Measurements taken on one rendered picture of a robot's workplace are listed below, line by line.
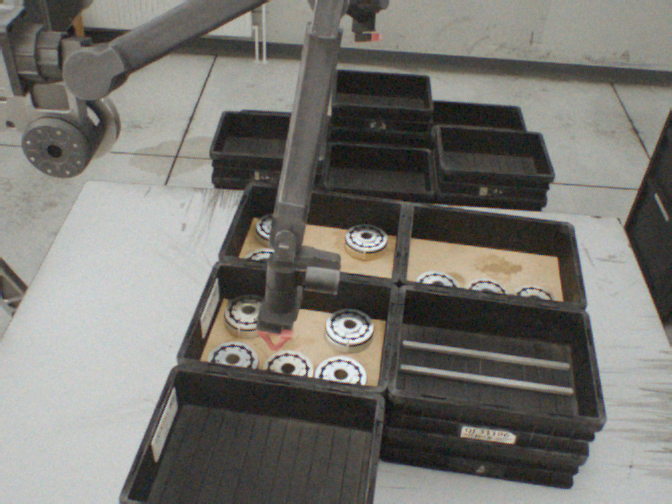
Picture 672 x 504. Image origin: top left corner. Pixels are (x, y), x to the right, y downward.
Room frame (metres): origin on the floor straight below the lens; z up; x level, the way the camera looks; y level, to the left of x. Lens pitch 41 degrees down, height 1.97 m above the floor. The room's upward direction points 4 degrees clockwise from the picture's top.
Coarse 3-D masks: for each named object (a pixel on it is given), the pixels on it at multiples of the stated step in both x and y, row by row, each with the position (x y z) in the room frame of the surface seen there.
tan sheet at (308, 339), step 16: (224, 304) 1.13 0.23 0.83; (224, 320) 1.09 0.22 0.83; (304, 320) 1.10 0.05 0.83; (320, 320) 1.10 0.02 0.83; (224, 336) 1.04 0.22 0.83; (272, 336) 1.05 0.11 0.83; (304, 336) 1.05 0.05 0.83; (320, 336) 1.06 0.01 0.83; (384, 336) 1.07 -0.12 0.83; (208, 352) 0.99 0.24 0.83; (256, 352) 1.00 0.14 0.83; (272, 352) 1.00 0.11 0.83; (304, 352) 1.01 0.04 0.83; (320, 352) 1.01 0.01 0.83; (336, 352) 1.01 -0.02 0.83; (368, 352) 1.02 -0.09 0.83; (368, 368) 0.98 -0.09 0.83; (368, 384) 0.93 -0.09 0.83
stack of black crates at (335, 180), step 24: (336, 144) 2.38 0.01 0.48; (360, 144) 2.39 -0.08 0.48; (336, 168) 2.37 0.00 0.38; (360, 168) 2.38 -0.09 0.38; (384, 168) 2.38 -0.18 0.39; (408, 168) 2.38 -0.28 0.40; (432, 168) 2.26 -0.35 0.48; (360, 192) 2.10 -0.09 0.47; (384, 192) 2.10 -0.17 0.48; (408, 192) 2.10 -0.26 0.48; (432, 192) 2.10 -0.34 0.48
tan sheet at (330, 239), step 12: (252, 228) 1.41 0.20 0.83; (312, 228) 1.42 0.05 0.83; (324, 228) 1.43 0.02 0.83; (336, 228) 1.43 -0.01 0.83; (252, 240) 1.36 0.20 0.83; (312, 240) 1.38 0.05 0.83; (324, 240) 1.38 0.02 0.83; (336, 240) 1.38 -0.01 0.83; (336, 252) 1.34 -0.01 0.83; (348, 264) 1.30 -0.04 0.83; (360, 264) 1.30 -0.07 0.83; (372, 264) 1.30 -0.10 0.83; (384, 264) 1.30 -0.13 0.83; (384, 276) 1.26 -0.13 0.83
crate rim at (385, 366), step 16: (208, 288) 1.09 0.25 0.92; (384, 288) 1.12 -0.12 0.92; (192, 320) 0.98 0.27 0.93; (192, 336) 0.95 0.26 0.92; (384, 352) 0.93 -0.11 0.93; (224, 368) 0.87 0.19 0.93; (240, 368) 0.87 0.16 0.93; (384, 368) 0.90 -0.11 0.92; (320, 384) 0.85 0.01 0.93; (336, 384) 0.85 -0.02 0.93; (352, 384) 0.85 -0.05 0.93; (384, 384) 0.85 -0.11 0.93
